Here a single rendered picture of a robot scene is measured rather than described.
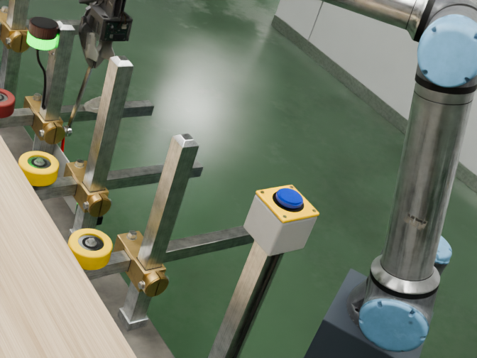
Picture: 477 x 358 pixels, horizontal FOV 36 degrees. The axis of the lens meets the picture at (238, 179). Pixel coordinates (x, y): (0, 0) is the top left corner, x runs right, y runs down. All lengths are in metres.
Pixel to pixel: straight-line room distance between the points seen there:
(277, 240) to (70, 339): 0.38
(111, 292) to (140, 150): 1.78
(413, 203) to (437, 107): 0.21
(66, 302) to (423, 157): 0.71
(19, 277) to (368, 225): 2.31
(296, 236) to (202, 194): 2.10
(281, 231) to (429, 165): 0.50
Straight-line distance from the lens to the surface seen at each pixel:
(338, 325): 1.86
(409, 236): 1.53
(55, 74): 1.67
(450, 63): 1.36
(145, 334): 1.51
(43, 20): 1.62
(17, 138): 1.96
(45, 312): 1.23
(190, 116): 3.67
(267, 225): 1.04
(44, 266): 1.31
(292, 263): 2.96
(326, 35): 4.70
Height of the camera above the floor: 1.79
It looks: 33 degrees down
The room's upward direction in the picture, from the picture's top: 20 degrees clockwise
